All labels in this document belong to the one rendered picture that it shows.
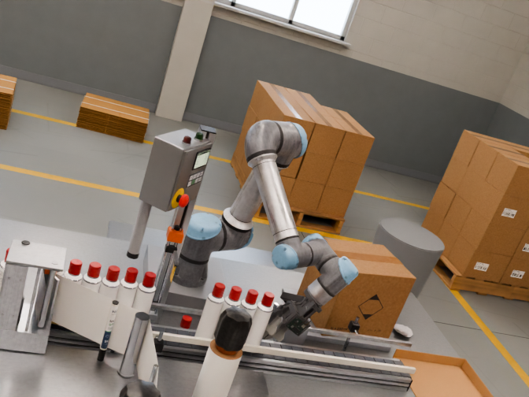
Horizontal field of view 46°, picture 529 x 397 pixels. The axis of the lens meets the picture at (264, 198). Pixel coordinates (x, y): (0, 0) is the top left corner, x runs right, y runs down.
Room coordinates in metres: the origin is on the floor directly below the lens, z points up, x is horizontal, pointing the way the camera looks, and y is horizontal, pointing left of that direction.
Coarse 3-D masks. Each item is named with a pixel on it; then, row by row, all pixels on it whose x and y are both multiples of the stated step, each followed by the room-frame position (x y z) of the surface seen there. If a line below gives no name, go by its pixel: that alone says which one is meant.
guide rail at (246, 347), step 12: (168, 336) 1.57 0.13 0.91; (180, 336) 1.58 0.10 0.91; (192, 336) 1.60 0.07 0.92; (252, 348) 1.65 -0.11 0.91; (264, 348) 1.67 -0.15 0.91; (276, 348) 1.69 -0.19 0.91; (312, 360) 1.72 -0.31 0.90; (324, 360) 1.73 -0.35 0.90; (336, 360) 1.75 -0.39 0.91; (348, 360) 1.76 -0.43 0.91; (360, 360) 1.78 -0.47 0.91; (408, 372) 1.83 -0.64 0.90
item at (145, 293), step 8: (152, 272) 1.59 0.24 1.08; (144, 280) 1.56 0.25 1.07; (152, 280) 1.57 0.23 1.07; (144, 288) 1.56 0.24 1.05; (152, 288) 1.57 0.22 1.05; (136, 296) 1.56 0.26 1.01; (144, 296) 1.55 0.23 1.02; (152, 296) 1.57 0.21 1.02; (136, 304) 1.55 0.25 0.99; (144, 304) 1.55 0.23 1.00; (144, 312) 1.56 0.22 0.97
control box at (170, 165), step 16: (160, 144) 1.59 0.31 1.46; (176, 144) 1.59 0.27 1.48; (192, 144) 1.63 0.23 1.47; (208, 144) 1.70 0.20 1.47; (160, 160) 1.59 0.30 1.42; (176, 160) 1.57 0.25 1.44; (192, 160) 1.62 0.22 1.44; (144, 176) 1.60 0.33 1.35; (160, 176) 1.58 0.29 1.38; (176, 176) 1.57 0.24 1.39; (144, 192) 1.59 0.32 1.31; (160, 192) 1.58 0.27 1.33; (176, 192) 1.58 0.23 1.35; (192, 192) 1.68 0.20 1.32; (160, 208) 1.58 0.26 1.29
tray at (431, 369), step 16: (400, 352) 2.02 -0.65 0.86; (416, 352) 2.04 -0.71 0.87; (416, 368) 1.99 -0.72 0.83; (432, 368) 2.03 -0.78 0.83; (448, 368) 2.06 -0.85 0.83; (464, 368) 2.09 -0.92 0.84; (416, 384) 1.88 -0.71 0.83; (432, 384) 1.92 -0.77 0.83; (448, 384) 1.95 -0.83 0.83; (464, 384) 1.99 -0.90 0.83; (480, 384) 1.99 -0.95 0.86
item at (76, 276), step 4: (72, 260) 1.51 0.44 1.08; (76, 260) 1.52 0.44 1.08; (80, 260) 1.52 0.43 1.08; (72, 264) 1.50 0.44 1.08; (76, 264) 1.50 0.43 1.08; (80, 264) 1.51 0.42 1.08; (68, 268) 1.50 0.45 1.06; (72, 268) 1.49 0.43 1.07; (76, 268) 1.50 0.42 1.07; (80, 268) 1.51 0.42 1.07; (68, 272) 1.50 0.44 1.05; (72, 272) 1.49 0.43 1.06; (76, 272) 1.50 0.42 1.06; (64, 276) 1.49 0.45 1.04; (68, 276) 1.49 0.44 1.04; (72, 276) 1.49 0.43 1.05; (76, 276) 1.50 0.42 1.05; (80, 276) 1.51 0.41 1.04; (72, 280) 1.49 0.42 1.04; (76, 280) 1.49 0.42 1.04; (80, 280) 1.51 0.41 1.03; (80, 284) 1.51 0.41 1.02
